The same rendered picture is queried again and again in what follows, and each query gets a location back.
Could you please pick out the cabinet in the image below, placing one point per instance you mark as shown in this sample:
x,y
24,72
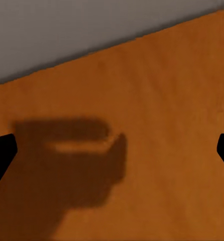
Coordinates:
x,y
121,144

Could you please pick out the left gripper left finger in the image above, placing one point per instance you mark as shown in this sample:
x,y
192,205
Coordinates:
x,y
8,150

